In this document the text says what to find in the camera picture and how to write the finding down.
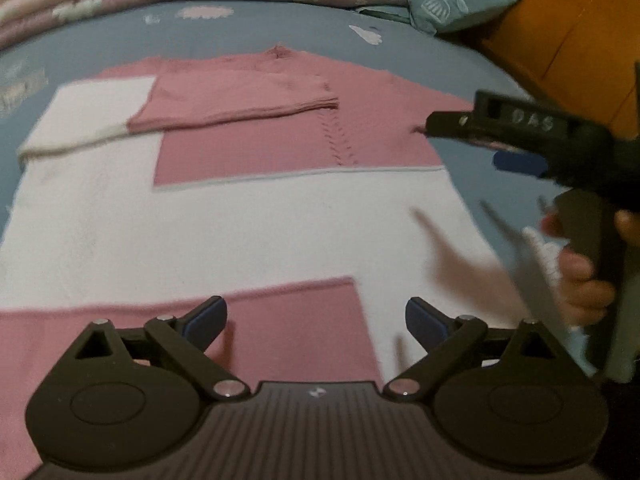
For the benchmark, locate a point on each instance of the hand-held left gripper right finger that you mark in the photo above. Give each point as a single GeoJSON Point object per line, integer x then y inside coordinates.
{"type": "Point", "coordinates": [425, 322]}

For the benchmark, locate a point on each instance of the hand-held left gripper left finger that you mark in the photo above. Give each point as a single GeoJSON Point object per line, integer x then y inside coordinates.
{"type": "Point", "coordinates": [207, 320]}

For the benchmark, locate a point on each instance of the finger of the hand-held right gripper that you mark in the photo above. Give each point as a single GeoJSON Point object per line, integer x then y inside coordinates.
{"type": "Point", "coordinates": [520, 165]}
{"type": "Point", "coordinates": [450, 124]}

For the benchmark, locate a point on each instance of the pink and white knit sweater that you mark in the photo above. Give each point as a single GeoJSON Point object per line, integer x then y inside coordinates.
{"type": "Point", "coordinates": [275, 220]}

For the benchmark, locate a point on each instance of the person's right hand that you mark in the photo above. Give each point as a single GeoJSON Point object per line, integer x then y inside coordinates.
{"type": "Point", "coordinates": [580, 290]}

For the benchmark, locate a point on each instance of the wooden bed headboard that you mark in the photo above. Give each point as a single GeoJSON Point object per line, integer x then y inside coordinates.
{"type": "Point", "coordinates": [575, 35]}

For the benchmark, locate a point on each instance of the flat teal pillow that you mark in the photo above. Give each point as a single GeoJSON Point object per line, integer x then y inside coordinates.
{"type": "Point", "coordinates": [385, 14]}

